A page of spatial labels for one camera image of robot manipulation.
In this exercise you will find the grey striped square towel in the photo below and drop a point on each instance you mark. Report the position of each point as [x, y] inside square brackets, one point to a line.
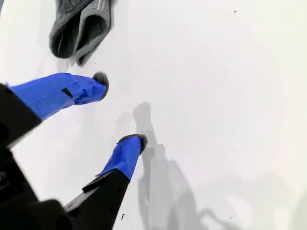
[72, 36]

